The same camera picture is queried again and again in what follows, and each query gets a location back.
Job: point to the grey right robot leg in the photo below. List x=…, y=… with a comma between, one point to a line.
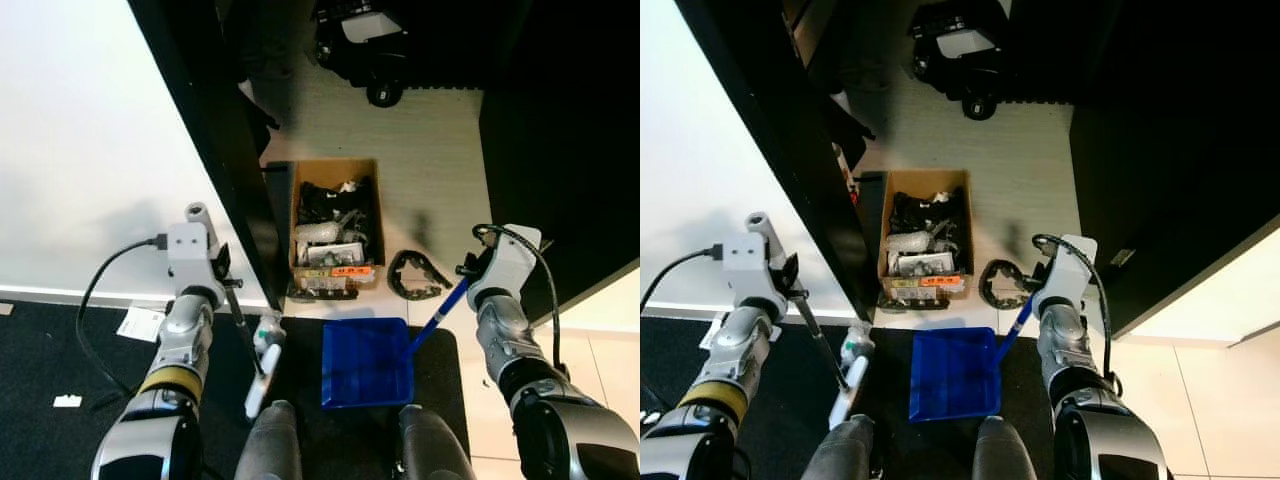
x=1003, y=450
x=430, y=448

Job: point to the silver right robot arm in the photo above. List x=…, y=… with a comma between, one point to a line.
x=1065, y=345
x=505, y=335

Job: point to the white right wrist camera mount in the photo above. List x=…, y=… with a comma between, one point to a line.
x=1072, y=265
x=512, y=258

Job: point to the black upright panel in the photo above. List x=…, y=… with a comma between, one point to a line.
x=215, y=120
x=790, y=130

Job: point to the black parts heap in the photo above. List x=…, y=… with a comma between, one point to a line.
x=335, y=200
x=925, y=210

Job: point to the grey robot leg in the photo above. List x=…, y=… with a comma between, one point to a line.
x=1003, y=450
x=268, y=445
x=838, y=450
x=430, y=448

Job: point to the white printed paper sheet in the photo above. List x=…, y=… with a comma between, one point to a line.
x=138, y=322

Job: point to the black cabinet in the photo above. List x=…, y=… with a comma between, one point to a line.
x=1170, y=150
x=560, y=150

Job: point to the blue plastic dustpan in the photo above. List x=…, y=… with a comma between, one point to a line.
x=365, y=362
x=952, y=375

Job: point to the black wheeled machine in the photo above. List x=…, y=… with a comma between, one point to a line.
x=365, y=55
x=960, y=65

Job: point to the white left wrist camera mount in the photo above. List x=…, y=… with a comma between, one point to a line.
x=748, y=264
x=190, y=252

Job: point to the brown cardboard box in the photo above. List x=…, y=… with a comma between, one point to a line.
x=968, y=200
x=378, y=190

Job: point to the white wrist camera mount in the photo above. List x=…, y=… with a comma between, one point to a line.
x=512, y=258
x=1072, y=265
x=748, y=264
x=190, y=252

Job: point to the black floor mat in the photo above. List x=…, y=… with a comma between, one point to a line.
x=40, y=360
x=890, y=400

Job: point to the white plastic bag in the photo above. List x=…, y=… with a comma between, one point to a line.
x=910, y=243
x=318, y=232

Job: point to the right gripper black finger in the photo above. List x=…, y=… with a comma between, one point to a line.
x=1034, y=280
x=463, y=272

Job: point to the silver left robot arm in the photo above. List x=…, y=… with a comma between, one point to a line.
x=745, y=345
x=180, y=340

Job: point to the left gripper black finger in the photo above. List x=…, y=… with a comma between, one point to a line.
x=800, y=295
x=233, y=288

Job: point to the small white scrap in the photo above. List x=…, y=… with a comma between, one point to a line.
x=67, y=400

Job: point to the grey left robot leg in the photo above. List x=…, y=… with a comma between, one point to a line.
x=838, y=450
x=268, y=445

